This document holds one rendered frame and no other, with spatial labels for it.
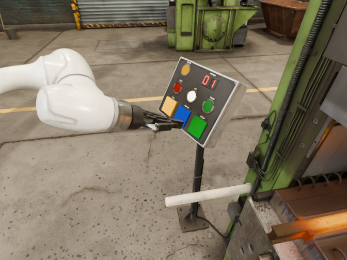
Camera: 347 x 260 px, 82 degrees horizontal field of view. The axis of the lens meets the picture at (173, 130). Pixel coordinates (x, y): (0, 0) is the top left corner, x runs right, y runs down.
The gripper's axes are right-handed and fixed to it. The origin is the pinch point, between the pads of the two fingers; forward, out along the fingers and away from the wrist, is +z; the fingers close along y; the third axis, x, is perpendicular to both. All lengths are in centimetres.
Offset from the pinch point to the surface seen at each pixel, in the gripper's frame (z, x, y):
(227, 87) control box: 13.2, 18.8, 3.9
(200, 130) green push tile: 12.4, -0.1, 2.6
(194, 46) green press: 308, 68, -332
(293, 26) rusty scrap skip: 531, 229, -247
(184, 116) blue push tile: 12.5, 0.3, -8.3
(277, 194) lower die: 15.2, -2.7, 36.3
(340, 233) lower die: 14, 0, 52
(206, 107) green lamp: 12.8, 9.0, -0.1
